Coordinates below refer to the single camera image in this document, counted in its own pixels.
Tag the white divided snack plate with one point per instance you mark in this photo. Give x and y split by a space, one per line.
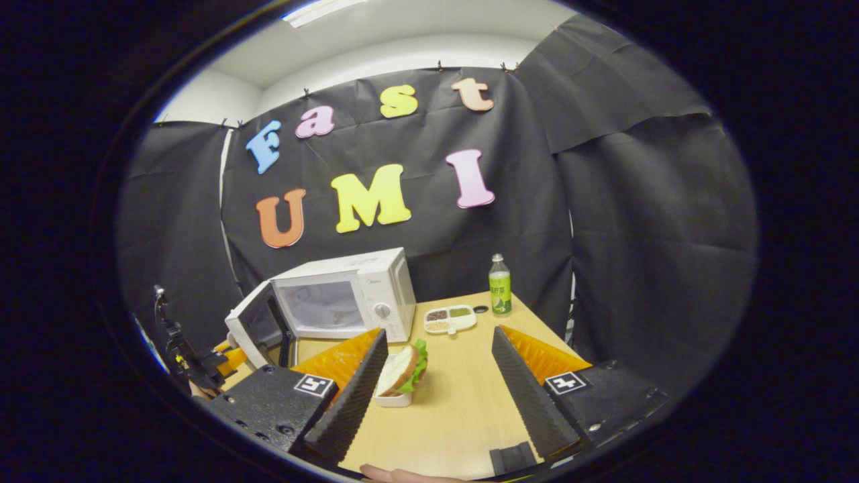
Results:
449 319

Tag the white microwave oven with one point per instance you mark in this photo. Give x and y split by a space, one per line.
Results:
362 275

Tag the sandwich with lettuce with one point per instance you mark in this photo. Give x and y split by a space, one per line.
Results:
401 369

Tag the long ceiling light panel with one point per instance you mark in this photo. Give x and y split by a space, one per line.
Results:
322 10

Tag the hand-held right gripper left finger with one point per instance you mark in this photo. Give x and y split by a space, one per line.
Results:
349 402

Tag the green drink bottle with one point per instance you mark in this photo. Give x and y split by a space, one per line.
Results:
500 288

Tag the black backdrop cloth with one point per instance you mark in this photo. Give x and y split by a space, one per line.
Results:
470 228

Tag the small white rectangular dish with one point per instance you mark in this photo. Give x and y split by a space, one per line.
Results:
392 400

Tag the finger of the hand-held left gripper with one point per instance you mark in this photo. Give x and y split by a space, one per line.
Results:
233 361

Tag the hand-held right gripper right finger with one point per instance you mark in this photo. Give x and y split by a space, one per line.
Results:
530 402

